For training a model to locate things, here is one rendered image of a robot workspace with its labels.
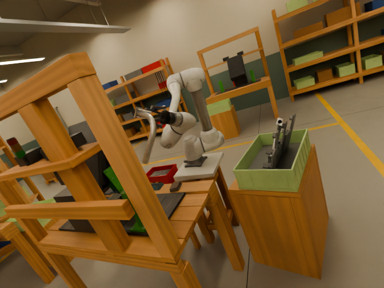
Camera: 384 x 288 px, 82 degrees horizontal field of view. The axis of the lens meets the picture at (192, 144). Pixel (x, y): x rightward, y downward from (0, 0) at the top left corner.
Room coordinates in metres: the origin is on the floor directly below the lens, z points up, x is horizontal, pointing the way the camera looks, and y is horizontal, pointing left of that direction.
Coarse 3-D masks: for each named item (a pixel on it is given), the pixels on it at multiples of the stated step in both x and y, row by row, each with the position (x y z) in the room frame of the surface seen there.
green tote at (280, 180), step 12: (300, 132) 1.65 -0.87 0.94; (252, 144) 1.74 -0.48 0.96; (264, 144) 1.87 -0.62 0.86; (252, 156) 1.68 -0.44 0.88; (300, 156) 1.34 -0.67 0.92; (240, 168) 1.50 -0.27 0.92; (300, 168) 1.30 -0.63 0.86; (240, 180) 1.41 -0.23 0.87; (252, 180) 1.35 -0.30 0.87; (264, 180) 1.29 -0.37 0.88; (276, 180) 1.24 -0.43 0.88; (288, 180) 1.19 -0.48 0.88; (300, 180) 1.24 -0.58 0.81
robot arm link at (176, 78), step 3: (171, 75) 1.91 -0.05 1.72; (174, 75) 1.87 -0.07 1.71; (177, 75) 1.85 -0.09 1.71; (180, 75) 1.84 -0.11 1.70; (168, 78) 1.89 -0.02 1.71; (171, 78) 1.85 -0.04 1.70; (174, 78) 1.84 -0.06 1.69; (177, 78) 1.83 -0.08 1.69; (180, 78) 1.83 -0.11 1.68; (168, 81) 1.85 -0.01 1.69; (171, 81) 1.82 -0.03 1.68; (174, 81) 1.81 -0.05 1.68; (177, 81) 1.83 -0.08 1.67; (180, 81) 1.83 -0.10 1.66; (168, 84) 1.83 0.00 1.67; (180, 84) 1.83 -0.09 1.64; (183, 84) 1.84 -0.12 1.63; (183, 87) 1.87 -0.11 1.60
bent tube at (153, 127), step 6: (138, 108) 1.16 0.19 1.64; (138, 114) 1.14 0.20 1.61; (144, 114) 1.11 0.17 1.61; (150, 114) 1.10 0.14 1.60; (150, 120) 1.07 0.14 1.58; (150, 126) 1.06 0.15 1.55; (156, 126) 1.06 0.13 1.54; (150, 132) 1.05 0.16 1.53; (156, 132) 1.05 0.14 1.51; (150, 138) 1.04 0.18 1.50; (150, 144) 1.04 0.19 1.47; (150, 150) 1.04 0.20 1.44; (144, 156) 1.04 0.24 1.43; (144, 162) 1.03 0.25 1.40
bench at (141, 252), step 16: (192, 208) 1.30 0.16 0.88; (208, 208) 1.48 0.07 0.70; (176, 224) 1.20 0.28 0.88; (192, 224) 1.14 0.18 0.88; (224, 224) 1.44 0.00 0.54; (48, 240) 1.63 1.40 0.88; (64, 240) 1.53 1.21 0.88; (80, 240) 1.45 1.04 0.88; (96, 240) 1.37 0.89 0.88; (144, 240) 1.16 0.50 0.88; (224, 240) 1.47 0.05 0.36; (48, 256) 1.67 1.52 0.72; (64, 256) 1.74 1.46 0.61; (80, 256) 1.40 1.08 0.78; (96, 256) 1.29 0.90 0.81; (112, 256) 1.20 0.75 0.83; (128, 256) 1.11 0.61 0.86; (144, 256) 1.04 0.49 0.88; (160, 256) 0.98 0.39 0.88; (176, 256) 0.95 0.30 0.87; (240, 256) 1.48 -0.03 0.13; (64, 272) 1.68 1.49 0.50; (176, 272) 0.95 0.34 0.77; (192, 272) 0.99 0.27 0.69
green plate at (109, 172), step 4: (108, 168) 1.62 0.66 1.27; (104, 172) 1.57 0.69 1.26; (108, 172) 1.59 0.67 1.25; (112, 172) 1.61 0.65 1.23; (108, 176) 1.57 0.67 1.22; (112, 176) 1.59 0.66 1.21; (116, 176) 1.61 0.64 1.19; (112, 180) 1.57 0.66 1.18; (116, 180) 1.59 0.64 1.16; (112, 184) 1.58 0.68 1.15; (116, 184) 1.57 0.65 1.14; (120, 184) 1.59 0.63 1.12; (112, 188) 1.60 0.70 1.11; (116, 188) 1.55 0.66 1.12; (120, 188) 1.57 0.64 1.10; (120, 192) 1.55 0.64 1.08
